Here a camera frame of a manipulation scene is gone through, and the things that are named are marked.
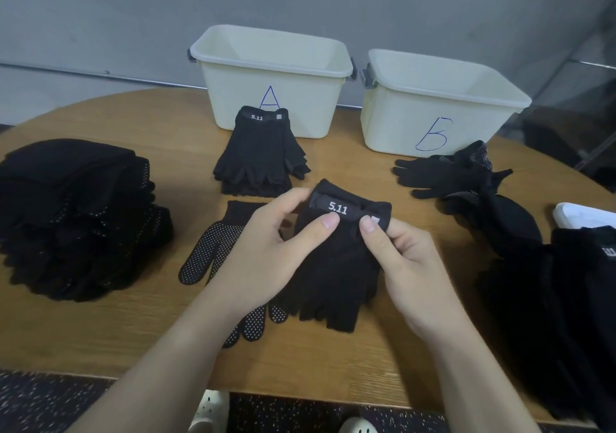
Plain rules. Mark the black fingerless glove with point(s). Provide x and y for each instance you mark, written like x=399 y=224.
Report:
x=274 y=163
x=539 y=346
x=592 y=351
x=558 y=380
x=549 y=283
x=520 y=312
x=241 y=183
x=337 y=274
x=587 y=274
x=245 y=154
x=606 y=312
x=505 y=283

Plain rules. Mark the person's right white shoe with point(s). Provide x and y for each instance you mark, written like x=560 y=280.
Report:
x=358 y=425

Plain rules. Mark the white flat tray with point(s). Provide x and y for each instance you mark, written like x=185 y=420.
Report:
x=582 y=214

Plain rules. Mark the person's left white shoe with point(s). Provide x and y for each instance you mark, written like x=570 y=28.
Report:
x=210 y=410

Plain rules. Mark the metal rack frame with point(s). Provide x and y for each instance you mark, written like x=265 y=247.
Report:
x=577 y=110

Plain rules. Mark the stack of black gloves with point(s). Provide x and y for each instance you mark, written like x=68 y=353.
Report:
x=14 y=255

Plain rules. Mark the person's left forearm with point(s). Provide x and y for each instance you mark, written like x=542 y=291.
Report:
x=144 y=380

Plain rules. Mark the white plastic bin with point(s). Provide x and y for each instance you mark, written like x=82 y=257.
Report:
x=390 y=125
x=221 y=96

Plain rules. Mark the person's right hand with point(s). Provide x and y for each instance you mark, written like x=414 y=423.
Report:
x=419 y=279

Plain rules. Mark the person's left hand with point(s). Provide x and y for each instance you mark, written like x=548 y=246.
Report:
x=260 y=259

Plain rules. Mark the pile of black gloves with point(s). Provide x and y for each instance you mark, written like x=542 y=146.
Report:
x=452 y=173
x=34 y=274

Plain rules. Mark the grey wall pipe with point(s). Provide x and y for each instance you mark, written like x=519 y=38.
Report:
x=96 y=74

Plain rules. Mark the person's white shoe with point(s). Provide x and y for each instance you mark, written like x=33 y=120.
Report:
x=358 y=425
x=210 y=410

